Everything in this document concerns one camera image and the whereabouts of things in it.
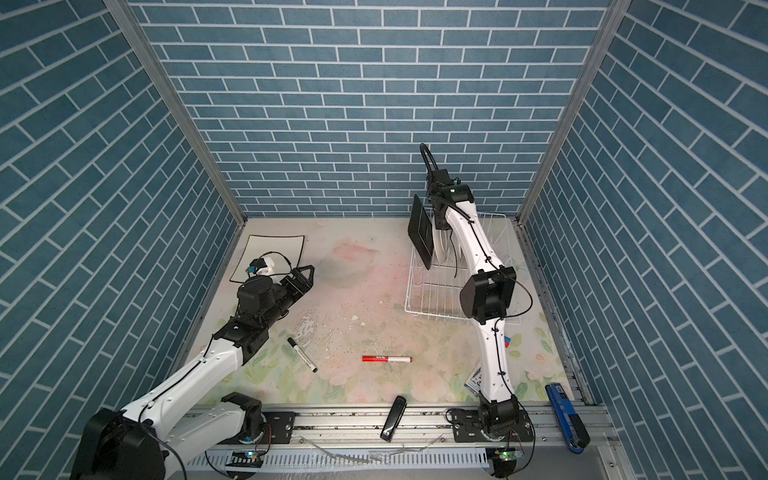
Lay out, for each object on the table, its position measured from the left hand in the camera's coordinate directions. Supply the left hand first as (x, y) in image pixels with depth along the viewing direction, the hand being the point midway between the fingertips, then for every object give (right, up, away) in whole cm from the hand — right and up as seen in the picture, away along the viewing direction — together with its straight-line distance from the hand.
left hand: (310, 273), depth 82 cm
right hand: (+42, +17, +12) cm, 47 cm away
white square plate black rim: (-18, +6, +27) cm, 33 cm away
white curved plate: (+40, +7, +18) cm, 44 cm away
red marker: (+22, -25, +3) cm, 33 cm away
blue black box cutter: (+66, -35, -11) cm, 76 cm away
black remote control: (+24, -34, -8) cm, 42 cm away
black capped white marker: (-3, -24, +3) cm, 24 cm away
